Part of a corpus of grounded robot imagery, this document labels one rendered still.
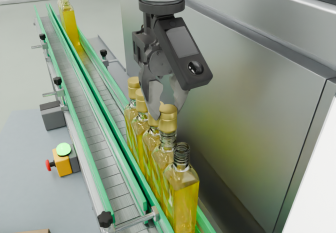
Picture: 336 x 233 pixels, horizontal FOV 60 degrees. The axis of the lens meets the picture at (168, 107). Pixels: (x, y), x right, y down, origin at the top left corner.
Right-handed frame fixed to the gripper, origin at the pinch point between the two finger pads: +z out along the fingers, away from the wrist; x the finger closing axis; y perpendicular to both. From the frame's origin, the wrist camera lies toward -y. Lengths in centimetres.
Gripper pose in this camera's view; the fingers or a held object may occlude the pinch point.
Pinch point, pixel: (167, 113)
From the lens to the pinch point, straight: 54.0
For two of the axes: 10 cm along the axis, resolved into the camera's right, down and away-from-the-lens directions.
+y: -4.3, -5.1, 7.4
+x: -9.0, 2.4, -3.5
